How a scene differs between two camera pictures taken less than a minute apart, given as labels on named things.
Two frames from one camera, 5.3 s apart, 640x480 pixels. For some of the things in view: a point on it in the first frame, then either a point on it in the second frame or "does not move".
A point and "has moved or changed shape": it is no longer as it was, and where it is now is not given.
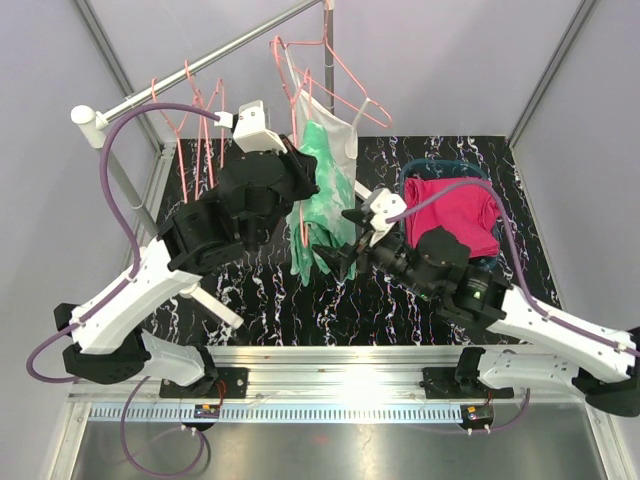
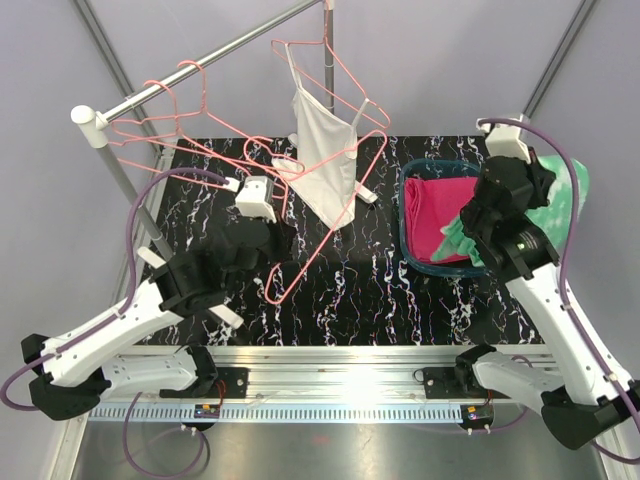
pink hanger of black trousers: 177,129 → 153,127
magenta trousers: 470,213 does not move
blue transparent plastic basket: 435,168 does not move
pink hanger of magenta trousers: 206,101 has moved or changed shape
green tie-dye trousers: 325,218 → 563,202
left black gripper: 302,166 → 284,236
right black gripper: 339,259 → 541,177
